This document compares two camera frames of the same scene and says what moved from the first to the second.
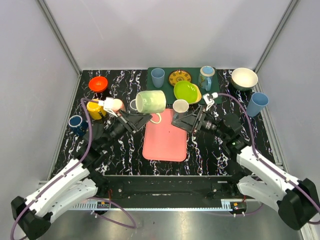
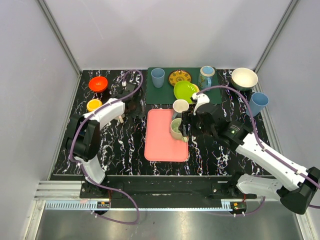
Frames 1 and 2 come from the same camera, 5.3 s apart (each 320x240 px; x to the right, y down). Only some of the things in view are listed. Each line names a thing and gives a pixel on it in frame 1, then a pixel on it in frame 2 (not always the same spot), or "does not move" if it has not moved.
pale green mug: [150, 102] -> [174, 130]
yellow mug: [95, 110] does not move
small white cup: [180, 106] does not move
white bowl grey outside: [243, 79] does not move
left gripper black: [127, 122] -> [136, 103]
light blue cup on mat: [158, 77] does not move
